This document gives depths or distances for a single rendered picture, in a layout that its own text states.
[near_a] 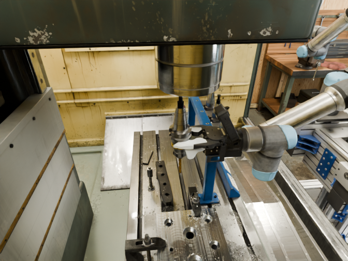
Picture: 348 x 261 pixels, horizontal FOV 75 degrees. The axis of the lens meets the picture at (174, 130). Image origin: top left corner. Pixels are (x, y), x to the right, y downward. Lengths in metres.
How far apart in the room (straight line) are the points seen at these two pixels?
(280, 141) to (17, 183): 0.70
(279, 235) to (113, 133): 1.19
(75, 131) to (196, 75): 1.52
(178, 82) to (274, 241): 0.92
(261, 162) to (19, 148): 0.67
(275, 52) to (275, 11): 3.18
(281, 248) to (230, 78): 1.11
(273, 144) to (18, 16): 0.64
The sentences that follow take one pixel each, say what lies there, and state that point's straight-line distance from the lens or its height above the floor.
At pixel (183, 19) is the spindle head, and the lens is 0.41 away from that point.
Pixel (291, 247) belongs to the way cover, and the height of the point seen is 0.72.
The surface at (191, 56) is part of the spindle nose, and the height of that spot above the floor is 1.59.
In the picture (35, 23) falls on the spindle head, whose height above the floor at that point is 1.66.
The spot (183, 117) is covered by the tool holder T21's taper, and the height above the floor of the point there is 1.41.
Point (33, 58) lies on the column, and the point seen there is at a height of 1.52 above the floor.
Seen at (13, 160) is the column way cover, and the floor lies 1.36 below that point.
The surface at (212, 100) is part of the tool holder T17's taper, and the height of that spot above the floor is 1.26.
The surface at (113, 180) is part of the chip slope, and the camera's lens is 1.53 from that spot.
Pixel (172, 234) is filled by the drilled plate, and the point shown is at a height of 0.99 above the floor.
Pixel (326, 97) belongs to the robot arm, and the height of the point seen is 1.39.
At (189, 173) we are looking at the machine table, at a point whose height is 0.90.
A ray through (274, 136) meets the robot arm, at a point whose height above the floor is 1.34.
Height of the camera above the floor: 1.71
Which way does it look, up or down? 33 degrees down
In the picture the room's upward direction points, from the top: straight up
